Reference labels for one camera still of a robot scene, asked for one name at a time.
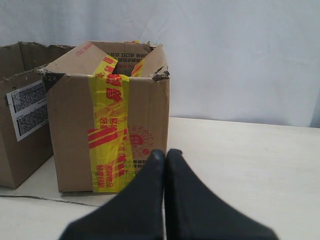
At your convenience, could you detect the white curtain backdrop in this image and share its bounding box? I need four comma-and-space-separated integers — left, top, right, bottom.
0, 0, 320, 128

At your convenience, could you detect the taped cardboard box yellow tape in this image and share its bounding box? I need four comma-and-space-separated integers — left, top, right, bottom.
38, 41, 170, 193

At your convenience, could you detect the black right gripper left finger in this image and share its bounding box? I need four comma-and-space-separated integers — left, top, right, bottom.
60, 149, 166, 240

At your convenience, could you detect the brown cardboard box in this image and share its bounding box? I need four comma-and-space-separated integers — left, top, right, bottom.
0, 41, 73, 189

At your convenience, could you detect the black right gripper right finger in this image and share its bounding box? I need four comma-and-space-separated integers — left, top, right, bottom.
164, 149, 273, 240

